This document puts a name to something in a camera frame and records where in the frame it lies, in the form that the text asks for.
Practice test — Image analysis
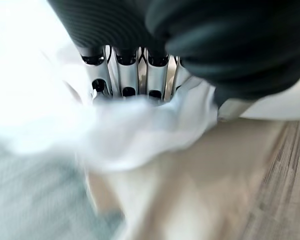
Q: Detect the beige bed base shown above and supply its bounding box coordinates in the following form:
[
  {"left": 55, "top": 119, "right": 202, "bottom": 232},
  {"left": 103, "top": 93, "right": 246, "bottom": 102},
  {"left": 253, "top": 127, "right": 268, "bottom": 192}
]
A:
[{"left": 86, "top": 119, "right": 281, "bottom": 240}]

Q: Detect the grey green bed cover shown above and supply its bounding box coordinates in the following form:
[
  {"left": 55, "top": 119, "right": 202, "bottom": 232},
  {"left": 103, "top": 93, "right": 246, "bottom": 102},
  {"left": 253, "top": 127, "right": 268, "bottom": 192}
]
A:
[{"left": 0, "top": 129, "right": 125, "bottom": 240}]

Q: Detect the white bed sheet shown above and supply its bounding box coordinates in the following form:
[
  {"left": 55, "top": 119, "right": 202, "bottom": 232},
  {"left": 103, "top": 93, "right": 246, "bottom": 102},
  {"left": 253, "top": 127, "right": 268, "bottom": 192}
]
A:
[{"left": 0, "top": 0, "right": 219, "bottom": 174}]

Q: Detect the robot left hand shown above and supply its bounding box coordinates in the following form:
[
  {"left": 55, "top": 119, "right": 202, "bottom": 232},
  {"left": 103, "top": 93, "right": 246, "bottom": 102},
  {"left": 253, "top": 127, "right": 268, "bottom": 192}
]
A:
[{"left": 46, "top": 0, "right": 300, "bottom": 120}]

